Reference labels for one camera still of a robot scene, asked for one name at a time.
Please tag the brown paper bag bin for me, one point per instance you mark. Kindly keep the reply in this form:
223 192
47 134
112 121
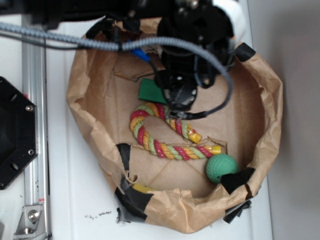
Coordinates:
103 93

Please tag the metal corner bracket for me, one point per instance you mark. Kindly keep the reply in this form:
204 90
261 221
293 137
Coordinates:
31 224

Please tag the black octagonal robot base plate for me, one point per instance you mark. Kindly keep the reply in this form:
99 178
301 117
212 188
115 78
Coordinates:
18 145

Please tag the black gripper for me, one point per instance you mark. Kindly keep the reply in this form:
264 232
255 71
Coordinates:
185 71

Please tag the yellow block under bag rim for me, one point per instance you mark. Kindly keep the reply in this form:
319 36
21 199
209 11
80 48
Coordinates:
143 189

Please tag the red yellow green rope toy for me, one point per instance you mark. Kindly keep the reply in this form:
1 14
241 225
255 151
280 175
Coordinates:
182 128

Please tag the green dimpled rubber ball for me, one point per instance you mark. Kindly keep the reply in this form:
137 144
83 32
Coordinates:
219 165

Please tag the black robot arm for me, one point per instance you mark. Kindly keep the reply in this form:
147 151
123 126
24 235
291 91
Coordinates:
50 13

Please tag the green wooden block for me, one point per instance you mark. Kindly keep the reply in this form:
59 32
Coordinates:
149 91

